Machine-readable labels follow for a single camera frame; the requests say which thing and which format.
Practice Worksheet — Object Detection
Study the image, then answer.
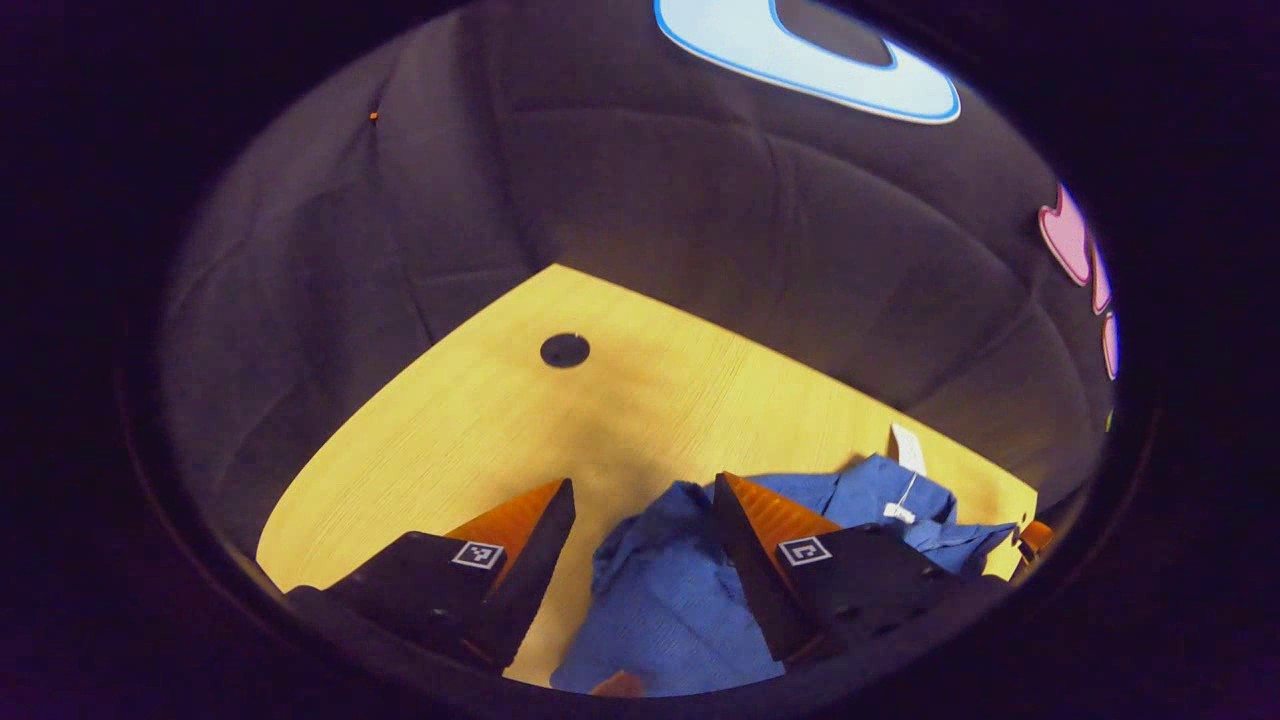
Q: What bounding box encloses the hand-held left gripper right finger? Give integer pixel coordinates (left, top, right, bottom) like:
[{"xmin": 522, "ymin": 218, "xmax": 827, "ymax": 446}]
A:
[{"xmin": 712, "ymin": 472, "xmax": 1011, "ymax": 666}]

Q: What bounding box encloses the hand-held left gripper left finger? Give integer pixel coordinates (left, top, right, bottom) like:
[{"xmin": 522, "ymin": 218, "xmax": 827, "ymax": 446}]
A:
[{"xmin": 285, "ymin": 477, "xmax": 578, "ymax": 671}]

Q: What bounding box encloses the blue corduroy jacket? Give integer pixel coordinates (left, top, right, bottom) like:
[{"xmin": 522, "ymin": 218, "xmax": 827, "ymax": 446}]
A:
[{"xmin": 550, "ymin": 425, "xmax": 1021, "ymax": 698}]

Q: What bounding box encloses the black backdrop cloth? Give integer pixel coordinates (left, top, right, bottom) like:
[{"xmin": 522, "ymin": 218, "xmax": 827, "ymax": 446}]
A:
[{"xmin": 155, "ymin": 0, "xmax": 1121, "ymax": 561}]

